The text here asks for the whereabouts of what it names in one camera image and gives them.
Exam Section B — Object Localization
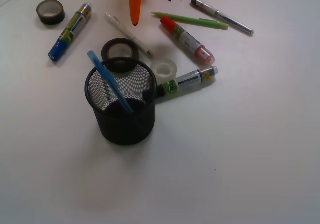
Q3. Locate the green pen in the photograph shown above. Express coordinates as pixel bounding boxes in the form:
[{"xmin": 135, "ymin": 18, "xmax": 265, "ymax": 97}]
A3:
[{"xmin": 152, "ymin": 12, "xmax": 229, "ymax": 30}]

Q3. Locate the blue cap marker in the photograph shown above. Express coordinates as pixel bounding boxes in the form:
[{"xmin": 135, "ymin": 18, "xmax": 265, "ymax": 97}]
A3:
[{"xmin": 48, "ymin": 2, "xmax": 92, "ymax": 62}]

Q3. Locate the silver black pen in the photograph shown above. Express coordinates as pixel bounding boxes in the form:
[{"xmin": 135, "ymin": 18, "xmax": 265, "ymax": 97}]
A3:
[{"xmin": 190, "ymin": 0, "xmax": 254, "ymax": 37}]

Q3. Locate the black mesh pen holder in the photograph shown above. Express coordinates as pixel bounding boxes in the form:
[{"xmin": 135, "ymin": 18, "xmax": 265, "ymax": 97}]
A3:
[{"xmin": 84, "ymin": 57, "xmax": 157, "ymax": 146}]

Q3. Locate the dark tape roll near holder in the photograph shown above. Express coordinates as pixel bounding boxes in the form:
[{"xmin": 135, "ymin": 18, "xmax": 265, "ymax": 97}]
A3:
[{"xmin": 101, "ymin": 38, "xmax": 140, "ymax": 73}]

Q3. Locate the red cap marker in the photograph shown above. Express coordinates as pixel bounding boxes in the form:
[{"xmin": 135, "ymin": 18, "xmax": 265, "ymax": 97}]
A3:
[{"xmin": 160, "ymin": 15, "xmax": 216, "ymax": 66}]

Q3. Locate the light blue pen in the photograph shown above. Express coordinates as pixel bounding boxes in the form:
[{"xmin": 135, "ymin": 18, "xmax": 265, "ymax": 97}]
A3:
[{"xmin": 87, "ymin": 50, "xmax": 134, "ymax": 114}]

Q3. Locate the dark tape roll far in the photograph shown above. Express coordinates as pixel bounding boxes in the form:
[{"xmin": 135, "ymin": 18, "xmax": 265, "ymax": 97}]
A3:
[{"xmin": 36, "ymin": 0, "xmax": 66, "ymax": 26}]

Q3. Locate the clear tape roll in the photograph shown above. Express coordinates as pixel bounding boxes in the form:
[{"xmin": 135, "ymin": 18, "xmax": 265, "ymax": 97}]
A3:
[{"xmin": 150, "ymin": 58, "xmax": 178, "ymax": 84}]

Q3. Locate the white pen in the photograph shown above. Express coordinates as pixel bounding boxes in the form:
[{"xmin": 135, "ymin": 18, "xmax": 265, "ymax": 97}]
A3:
[{"xmin": 104, "ymin": 12, "xmax": 155, "ymax": 59}]

